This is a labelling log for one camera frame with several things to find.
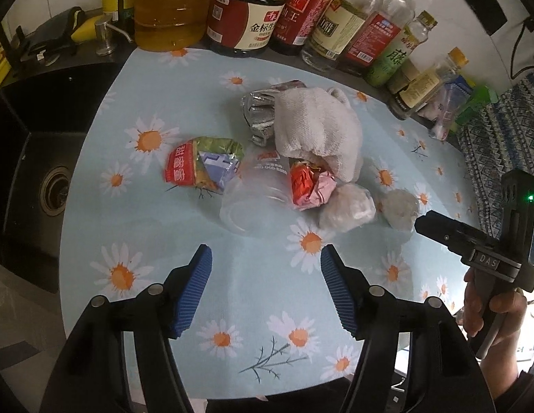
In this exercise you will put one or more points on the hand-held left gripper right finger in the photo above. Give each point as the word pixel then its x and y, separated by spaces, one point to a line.
pixel 340 292

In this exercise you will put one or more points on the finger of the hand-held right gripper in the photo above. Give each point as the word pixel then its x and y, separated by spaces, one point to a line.
pixel 443 230

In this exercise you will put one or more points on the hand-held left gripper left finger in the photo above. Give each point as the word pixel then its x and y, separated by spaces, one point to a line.
pixel 193 292

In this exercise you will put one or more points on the small tissue ball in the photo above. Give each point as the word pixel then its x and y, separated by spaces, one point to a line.
pixel 400 208

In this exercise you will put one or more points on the large tissue ball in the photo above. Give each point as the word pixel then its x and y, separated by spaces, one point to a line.
pixel 348 208

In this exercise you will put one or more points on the clear plastic cup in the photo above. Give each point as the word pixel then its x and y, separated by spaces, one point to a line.
pixel 249 208

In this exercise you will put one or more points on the red pink wrapper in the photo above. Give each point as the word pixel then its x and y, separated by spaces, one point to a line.
pixel 305 185

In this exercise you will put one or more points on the red green snack wrapper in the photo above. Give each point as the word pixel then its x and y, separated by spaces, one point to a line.
pixel 185 163

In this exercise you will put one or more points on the white towel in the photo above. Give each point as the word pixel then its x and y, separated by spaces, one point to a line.
pixel 318 129

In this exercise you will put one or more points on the foil tray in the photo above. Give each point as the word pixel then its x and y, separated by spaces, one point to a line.
pixel 260 112

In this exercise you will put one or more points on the person's right forearm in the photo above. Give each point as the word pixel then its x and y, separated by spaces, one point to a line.
pixel 510 361

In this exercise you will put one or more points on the person's right hand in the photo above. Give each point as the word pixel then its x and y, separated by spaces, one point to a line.
pixel 471 309

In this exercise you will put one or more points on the daisy print table mat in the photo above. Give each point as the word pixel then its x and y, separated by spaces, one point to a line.
pixel 142 211

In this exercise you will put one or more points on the patterned blue cloth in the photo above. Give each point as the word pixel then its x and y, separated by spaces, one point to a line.
pixel 503 137

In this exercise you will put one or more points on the small yellow cap bottle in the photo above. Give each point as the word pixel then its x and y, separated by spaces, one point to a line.
pixel 415 90

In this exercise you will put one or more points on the small beige lid jar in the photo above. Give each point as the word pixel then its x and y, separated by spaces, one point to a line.
pixel 402 77

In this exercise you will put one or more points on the sink drain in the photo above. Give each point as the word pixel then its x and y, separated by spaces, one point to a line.
pixel 55 190

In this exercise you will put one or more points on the green label bottle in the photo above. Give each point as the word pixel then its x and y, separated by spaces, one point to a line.
pixel 389 62

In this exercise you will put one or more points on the red label clear bottle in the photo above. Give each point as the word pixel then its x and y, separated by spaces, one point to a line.
pixel 372 38

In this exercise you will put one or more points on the black sink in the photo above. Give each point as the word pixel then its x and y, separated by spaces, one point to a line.
pixel 26 146

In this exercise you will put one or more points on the clear vinegar bottle beige label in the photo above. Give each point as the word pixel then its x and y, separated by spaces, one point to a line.
pixel 340 21

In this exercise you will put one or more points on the red label soy sauce bottle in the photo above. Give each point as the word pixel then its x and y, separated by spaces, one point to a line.
pixel 303 4

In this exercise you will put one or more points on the metal soap dispenser pump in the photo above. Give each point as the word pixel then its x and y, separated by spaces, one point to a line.
pixel 105 36

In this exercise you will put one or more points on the cooking oil jug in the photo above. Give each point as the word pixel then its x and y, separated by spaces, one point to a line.
pixel 172 17

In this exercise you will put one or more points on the yellow sponge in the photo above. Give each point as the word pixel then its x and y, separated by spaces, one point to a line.
pixel 88 30

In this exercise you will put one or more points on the dark soy sauce jug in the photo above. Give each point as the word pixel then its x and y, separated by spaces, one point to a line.
pixel 245 13

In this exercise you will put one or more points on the black cloth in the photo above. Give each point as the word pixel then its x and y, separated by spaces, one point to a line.
pixel 51 30

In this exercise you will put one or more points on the black wall box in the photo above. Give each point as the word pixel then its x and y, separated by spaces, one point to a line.
pixel 480 0

